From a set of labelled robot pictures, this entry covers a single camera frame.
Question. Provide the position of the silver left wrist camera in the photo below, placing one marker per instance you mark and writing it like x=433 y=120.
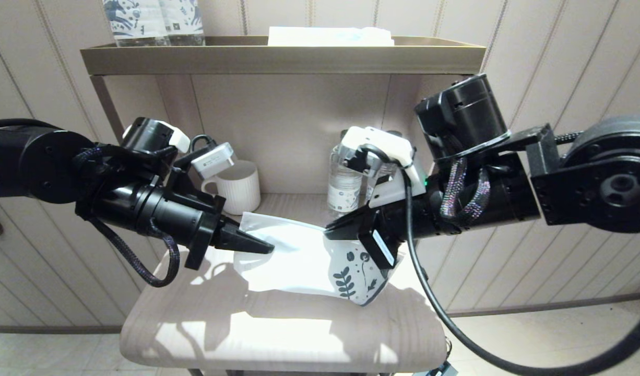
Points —
x=213 y=159

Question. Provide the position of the small clear water bottle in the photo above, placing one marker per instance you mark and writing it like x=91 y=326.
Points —
x=343 y=188
x=382 y=172

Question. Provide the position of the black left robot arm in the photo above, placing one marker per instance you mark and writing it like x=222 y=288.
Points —
x=38 y=162

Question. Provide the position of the white leaf-print plastic bag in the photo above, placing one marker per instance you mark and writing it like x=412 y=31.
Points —
x=294 y=261

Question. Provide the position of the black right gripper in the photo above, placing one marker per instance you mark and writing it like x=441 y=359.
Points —
x=398 y=224

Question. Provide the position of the beige wooden shelf cabinet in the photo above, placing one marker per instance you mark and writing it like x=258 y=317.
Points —
x=278 y=115

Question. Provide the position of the white blue flat packet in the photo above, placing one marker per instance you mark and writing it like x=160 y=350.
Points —
x=325 y=37

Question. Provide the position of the small black knob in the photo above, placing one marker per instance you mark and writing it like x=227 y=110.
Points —
x=423 y=272

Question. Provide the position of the black blue connector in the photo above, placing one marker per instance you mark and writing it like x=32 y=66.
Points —
x=437 y=369

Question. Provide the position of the blue patterned packages on top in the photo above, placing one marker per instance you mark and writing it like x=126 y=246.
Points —
x=137 y=23

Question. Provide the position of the large blue-print water bottle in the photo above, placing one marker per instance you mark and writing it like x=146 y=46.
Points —
x=187 y=21

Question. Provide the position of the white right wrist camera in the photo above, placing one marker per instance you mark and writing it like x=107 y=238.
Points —
x=377 y=143

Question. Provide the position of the white ribbed mug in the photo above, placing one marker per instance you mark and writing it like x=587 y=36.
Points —
x=241 y=188

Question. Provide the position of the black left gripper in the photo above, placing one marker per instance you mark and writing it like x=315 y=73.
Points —
x=184 y=219

